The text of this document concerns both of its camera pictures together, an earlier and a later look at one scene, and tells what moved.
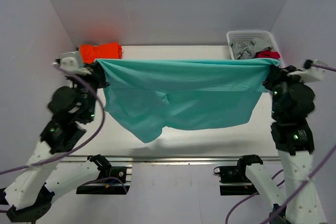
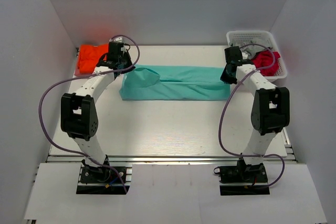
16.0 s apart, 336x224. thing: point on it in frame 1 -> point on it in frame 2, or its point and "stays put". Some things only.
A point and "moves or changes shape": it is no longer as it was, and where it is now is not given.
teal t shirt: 147,96 moves or changes shape
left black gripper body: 95,78 -> 125,60
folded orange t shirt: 91,52 stays put
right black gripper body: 279,79 -> 229,78
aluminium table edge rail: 171,160 stays put
